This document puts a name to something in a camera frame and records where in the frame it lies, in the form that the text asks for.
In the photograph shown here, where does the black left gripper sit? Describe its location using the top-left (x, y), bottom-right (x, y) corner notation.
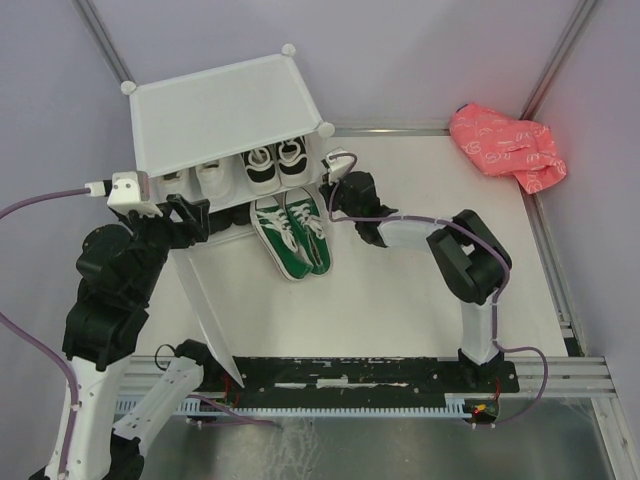
top-left (118, 190), bottom-right (212, 299)

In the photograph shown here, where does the white leather sneaker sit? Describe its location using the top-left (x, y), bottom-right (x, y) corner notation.
top-left (195, 159), bottom-right (235, 203)
top-left (158, 169), bottom-right (194, 201)

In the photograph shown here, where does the green canvas sneaker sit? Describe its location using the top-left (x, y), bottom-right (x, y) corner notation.
top-left (249, 196), bottom-right (311, 281)
top-left (283, 188), bottom-right (332, 276)

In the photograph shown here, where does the white plastic shoe cabinet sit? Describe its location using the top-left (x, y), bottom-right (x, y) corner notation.
top-left (120, 43), bottom-right (337, 389)

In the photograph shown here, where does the black slip-on shoe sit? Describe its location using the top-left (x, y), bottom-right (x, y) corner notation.
top-left (208, 211), bottom-right (234, 235)
top-left (230, 203), bottom-right (252, 226)

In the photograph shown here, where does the black white canvas sneaker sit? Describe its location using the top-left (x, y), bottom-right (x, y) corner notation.
top-left (241, 147), bottom-right (281, 196)

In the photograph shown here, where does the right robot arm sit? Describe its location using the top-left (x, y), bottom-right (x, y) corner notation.
top-left (320, 171), bottom-right (512, 391)

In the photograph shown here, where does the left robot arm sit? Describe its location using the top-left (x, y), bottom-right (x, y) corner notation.
top-left (33, 195), bottom-right (222, 479)

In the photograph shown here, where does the pink patterned bag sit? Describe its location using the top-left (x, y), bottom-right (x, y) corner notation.
top-left (449, 103), bottom-right (567, 194)

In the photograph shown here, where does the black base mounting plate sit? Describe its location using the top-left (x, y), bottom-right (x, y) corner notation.
top-left (197, 357), bottom-right (520, 410)

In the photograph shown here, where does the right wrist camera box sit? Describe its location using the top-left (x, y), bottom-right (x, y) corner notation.
top-left (321, 148), bottom-right (354, 185)

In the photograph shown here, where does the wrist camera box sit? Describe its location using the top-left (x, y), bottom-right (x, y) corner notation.
top-left (321, 148), bottom-right (354, 185)
top-left (85, 171), bottom-right (163, 218)

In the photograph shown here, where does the aluminium frame rail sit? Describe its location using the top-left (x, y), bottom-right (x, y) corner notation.
top-left (334, 119), bottom-right (449, 137)

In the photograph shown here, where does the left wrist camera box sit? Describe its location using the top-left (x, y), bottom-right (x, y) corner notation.
top-left (85, 171), bottom-right (163, 218)

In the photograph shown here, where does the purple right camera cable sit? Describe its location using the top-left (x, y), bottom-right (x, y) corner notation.
top-left (324, 152), bottom-right (549, 429)

